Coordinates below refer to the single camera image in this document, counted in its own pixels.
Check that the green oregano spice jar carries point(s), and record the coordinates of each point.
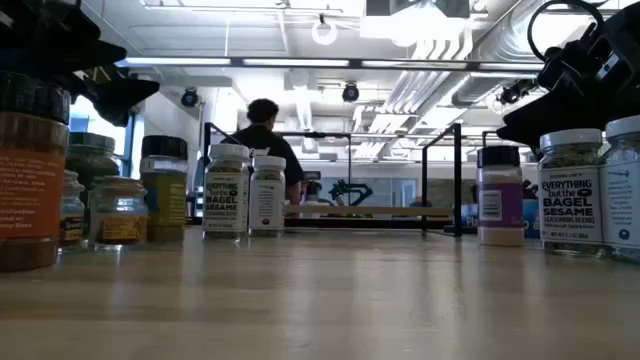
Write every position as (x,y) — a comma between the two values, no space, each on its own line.
(92,162)

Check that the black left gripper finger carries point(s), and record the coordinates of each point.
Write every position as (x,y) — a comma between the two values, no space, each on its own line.
(120,97)
(55,40)

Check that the black metal wooden shelf rack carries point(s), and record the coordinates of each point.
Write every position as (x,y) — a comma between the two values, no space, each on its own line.
(370,211)

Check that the white-lidded bagel seasoning jar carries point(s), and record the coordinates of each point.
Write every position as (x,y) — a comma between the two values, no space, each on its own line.
(267,195)
(571,200)
(622,200)
(226,195)

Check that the purple-label jar black lid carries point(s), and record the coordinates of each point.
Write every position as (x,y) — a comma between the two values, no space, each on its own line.
(500,200)

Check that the person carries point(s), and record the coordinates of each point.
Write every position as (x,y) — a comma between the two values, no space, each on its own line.
(262,137)

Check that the black ceiling track camera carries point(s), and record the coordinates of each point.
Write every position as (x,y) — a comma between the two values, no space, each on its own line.
(515,91)

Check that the large window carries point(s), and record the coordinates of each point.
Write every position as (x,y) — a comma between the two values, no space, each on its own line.
(100,125)

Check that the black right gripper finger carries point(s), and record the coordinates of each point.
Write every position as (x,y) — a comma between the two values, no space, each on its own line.
(522,139)
(575,110)

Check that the white ceiling air unit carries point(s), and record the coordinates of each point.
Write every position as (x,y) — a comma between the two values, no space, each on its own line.
(415,25)

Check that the black ceiling dome camera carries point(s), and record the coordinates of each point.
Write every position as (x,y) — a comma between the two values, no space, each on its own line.
(190,97)
(350,92)

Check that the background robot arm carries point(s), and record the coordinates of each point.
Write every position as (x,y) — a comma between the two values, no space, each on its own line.
(350,190)

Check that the silver ventilation duct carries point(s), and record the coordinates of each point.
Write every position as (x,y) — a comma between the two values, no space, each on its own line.
(505,35)

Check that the small glass jar orange label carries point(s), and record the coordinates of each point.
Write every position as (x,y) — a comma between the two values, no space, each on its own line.
(118,215)

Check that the orange-label spice jar black lid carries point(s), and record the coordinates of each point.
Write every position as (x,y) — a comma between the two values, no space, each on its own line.
(30,190)

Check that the yellow-green label jar black lid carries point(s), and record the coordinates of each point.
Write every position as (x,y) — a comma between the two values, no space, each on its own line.
(165,200)

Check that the small glass jar blue label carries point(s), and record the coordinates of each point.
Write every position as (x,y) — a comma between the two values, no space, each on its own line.
(71,210)

